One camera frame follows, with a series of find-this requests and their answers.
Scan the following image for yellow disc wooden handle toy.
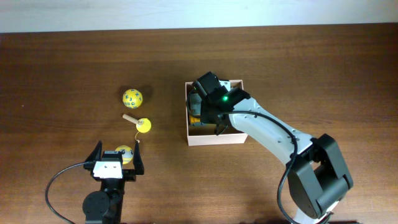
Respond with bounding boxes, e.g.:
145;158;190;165
122;114;152;142

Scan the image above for yellow grey toy truck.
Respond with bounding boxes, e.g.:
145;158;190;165
189;93;205;126

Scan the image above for white cardboard box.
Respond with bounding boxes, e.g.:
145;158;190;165
185;79;249;147

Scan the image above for yellow ball blue letters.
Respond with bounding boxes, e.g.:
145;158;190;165
123;89;143;109

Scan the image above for yellow ball with face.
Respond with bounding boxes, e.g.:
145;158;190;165
115;145;134;165

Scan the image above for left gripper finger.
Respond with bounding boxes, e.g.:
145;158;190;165
85;141;102;162
133;140;144;174

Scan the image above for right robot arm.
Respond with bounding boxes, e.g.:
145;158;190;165
189;72;354;223

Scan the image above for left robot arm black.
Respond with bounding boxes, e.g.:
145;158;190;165
82;140;145;224

